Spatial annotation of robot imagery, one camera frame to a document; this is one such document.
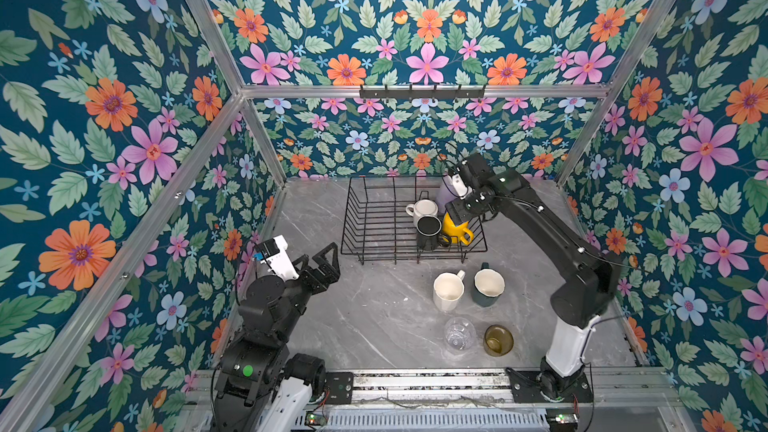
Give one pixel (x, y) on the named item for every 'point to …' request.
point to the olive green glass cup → (498, 341)
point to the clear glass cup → (460, 334)
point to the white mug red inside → (422, 207)
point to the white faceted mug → (447, 289)
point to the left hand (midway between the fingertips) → (328, 245)
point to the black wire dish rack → (376, 219)
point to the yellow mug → (461, 233)
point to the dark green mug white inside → (488, 286)
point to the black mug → (427, 232)
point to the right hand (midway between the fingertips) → (464, 205)
